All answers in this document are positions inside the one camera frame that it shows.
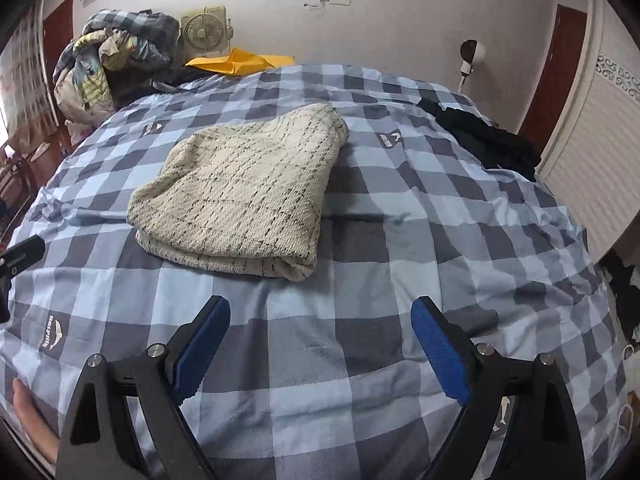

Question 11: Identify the black bag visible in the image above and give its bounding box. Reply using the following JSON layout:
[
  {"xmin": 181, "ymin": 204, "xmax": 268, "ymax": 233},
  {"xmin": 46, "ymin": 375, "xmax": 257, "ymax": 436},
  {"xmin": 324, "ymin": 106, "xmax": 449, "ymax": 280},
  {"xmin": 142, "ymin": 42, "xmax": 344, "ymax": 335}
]
[{"xmin": 150, "ymin": 67, "xmax": 211, "ymax": 93}]

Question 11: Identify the beige box fan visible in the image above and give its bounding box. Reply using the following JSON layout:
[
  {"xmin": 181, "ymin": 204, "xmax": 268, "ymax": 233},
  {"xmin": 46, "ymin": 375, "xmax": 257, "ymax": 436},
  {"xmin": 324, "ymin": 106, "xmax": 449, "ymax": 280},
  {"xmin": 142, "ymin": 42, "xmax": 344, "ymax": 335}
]
[{"xmin": 179, "ymin": 5, "xmax": 235, "ymax": 63}]

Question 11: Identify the person's left forearm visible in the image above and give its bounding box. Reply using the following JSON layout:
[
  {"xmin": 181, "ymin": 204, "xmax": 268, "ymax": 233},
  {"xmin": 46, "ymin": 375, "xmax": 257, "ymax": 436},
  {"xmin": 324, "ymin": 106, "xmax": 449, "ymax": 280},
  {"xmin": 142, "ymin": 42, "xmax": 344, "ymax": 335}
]
[{"xmin": 12, "ymin": 377, "xmax": 61, "ymax": 467}]

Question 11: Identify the checked curtain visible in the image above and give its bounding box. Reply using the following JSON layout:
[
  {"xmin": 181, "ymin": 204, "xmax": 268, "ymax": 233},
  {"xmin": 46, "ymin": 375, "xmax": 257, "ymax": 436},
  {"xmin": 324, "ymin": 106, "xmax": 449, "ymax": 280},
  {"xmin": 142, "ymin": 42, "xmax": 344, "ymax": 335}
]
[{"xmin": 0, "ymin": 7, "xmax": 48, "ymax": 146}]

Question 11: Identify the yellow envelope bag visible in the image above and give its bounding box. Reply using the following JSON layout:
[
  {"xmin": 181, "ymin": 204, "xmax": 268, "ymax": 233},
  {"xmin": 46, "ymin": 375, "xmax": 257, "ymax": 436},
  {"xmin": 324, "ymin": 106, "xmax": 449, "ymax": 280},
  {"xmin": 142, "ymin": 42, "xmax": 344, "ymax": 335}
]
[{"xmin": 185, "ymin": 47, "xmax": 296, "ymax": 77}]

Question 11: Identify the red-brown door beside curtain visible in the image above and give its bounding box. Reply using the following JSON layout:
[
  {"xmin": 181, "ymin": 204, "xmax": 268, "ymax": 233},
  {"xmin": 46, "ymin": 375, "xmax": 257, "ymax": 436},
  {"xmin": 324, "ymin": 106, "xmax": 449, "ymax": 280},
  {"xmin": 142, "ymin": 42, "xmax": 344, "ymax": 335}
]
[{"xmin": 42, "ymin": 0, "xmax": 75, "ymax": 73}]

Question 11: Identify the black clothes heap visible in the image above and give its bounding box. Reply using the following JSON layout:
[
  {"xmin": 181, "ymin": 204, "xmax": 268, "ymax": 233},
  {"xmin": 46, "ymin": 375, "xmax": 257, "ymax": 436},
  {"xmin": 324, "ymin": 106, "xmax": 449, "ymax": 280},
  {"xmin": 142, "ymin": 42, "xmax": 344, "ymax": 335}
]
[{"xmin": 417, "ymin": 96, "xmax": 543, "ymax": 181}]

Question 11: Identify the cream checked knit shirt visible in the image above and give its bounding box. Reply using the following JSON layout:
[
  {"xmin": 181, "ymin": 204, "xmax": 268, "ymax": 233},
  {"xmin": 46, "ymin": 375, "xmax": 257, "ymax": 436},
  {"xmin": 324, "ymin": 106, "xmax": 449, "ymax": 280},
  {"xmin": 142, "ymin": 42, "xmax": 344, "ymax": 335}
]
[{"xmin": 127, "ymin": 102, "xmax": 350, "ymax": 282}]

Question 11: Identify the white ribbed wardrobe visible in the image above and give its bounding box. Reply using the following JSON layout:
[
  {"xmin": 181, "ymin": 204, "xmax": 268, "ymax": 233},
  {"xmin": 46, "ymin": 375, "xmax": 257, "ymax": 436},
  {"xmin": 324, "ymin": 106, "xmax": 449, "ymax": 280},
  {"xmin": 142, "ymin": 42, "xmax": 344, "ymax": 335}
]
[{"xmin": 537, "ymin": 0, "xmax": 640, "ymax": 263}]

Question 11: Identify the pile of clothes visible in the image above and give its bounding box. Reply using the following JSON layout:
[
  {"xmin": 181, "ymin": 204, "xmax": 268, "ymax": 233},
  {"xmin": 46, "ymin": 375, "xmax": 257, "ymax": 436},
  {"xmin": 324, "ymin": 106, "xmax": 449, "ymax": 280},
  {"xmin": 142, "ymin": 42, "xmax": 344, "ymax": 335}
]
[{"xmin": 52, "ymin": 8, "xmax": 182, "ymax": 126}]

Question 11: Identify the blue checked blanket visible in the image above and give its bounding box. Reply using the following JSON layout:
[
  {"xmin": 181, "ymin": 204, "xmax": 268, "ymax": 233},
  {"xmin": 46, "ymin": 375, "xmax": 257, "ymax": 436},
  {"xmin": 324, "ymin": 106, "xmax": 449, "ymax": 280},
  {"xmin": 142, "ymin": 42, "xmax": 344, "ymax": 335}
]
[{"xmin": 0, "ymin": 63, "xmax": 633, "ymax": 480}]

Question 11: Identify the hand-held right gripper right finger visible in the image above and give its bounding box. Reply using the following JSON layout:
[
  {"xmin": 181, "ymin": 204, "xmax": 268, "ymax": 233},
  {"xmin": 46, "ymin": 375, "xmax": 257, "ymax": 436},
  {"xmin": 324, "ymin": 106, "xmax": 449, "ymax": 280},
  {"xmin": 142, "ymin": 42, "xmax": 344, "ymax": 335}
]
[{"xmin": 411, "ymin": 296, "xmax": 587, "ymax": 480}]

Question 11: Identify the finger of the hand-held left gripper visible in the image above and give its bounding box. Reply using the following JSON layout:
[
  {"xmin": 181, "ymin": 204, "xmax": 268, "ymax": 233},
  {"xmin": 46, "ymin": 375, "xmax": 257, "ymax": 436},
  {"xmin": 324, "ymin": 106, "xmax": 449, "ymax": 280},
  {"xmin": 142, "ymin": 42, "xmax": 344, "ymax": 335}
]
[{"xmin": 0, "ymin": 236, "xmax": 46, "ymax": 282}]

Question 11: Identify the dark wooden furniture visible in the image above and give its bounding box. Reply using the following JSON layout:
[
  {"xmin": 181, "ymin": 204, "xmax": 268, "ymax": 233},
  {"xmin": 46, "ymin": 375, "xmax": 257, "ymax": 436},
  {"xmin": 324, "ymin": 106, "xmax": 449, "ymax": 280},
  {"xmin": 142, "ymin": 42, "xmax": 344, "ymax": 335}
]
[{"xmin": 0, "ymin": 142, "xmax": 40, "ymax": 241}]

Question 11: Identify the red-brown door beside wardrobe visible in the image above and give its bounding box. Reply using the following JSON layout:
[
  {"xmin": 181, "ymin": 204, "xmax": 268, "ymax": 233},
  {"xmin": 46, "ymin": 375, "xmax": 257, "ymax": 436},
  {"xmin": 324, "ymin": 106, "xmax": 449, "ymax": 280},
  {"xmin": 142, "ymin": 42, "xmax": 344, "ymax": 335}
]
[{"xmin": 517, "ymin": 4, "xmax": 588, "ymax": 148}]

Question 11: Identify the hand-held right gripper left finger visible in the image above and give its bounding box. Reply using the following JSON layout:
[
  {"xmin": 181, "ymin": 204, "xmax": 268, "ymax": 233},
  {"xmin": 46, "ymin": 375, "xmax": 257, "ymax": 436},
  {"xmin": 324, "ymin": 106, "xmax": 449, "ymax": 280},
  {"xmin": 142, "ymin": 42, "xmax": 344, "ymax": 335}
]
[{"xmin": 55, "ymin": 295, "xmax": 232, "ymax": 480}]

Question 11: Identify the black and white lamp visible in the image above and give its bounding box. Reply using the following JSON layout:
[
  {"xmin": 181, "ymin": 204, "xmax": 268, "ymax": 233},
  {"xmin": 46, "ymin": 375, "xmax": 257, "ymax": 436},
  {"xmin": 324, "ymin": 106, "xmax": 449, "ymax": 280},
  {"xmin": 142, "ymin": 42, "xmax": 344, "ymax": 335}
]
[{"xmin": 456, "ymin": 39, "xmax": 487, "ymax": 95}]

